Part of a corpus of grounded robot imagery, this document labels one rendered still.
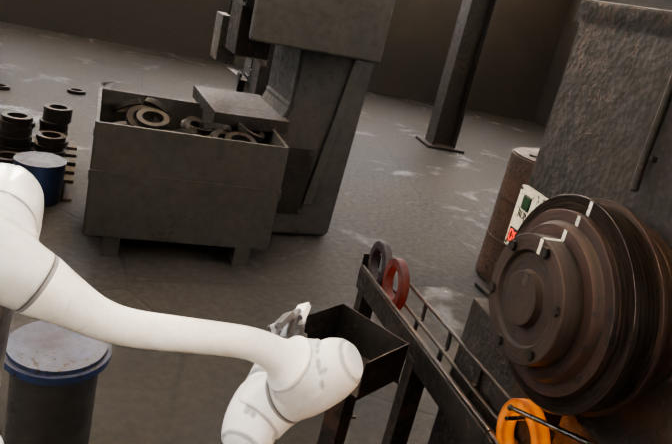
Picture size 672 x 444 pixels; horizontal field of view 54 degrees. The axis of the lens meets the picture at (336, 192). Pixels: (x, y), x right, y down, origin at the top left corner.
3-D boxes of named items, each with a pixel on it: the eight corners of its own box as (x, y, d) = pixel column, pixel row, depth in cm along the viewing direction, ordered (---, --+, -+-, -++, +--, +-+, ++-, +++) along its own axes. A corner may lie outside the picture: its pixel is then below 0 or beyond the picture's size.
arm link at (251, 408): (265, 419, 133) (314, 393, 128) (239, 480, 119) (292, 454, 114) (230, 381, 131) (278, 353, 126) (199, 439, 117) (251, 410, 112)
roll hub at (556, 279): (493, 322, 160) (529, 215, 152) (555, 394, 135) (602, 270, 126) (473, 321, 159) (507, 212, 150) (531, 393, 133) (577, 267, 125)
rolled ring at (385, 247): (388, 250, 246) (396, 251, 247) (373, 234, 264) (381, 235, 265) (378, 296, 250) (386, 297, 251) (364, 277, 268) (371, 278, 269)
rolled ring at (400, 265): (405, 268, 229) (414, 269, 230) (388, 250, 246) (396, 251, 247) (394, 318, 233) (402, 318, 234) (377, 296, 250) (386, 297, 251)
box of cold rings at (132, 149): (242, 214, 464) (263, 105, 441) (265, 268, 390) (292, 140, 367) (85, 199, 428) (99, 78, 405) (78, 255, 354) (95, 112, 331)
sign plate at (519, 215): (509, 242, 193) (528, 185, 188) (557, 285, 169) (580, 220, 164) (502, 242, 193) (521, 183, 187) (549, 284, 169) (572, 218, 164)
